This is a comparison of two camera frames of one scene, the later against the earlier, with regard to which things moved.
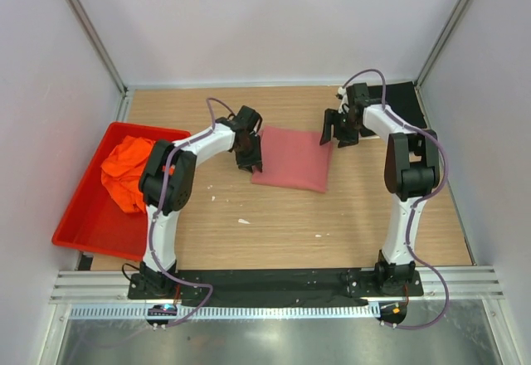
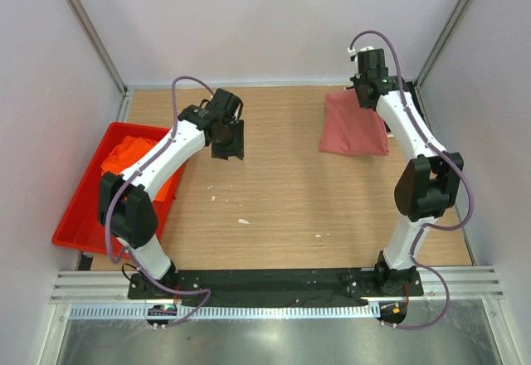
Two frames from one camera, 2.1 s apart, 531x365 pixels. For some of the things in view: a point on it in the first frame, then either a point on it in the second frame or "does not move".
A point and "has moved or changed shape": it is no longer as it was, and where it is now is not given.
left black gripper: (246, 154) to (234, 141)
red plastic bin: (96, 221) does not move
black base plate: (272, 284) does not move
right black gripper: (339, 128) to (358, 79)
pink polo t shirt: (294, 158) has moved or changed shape
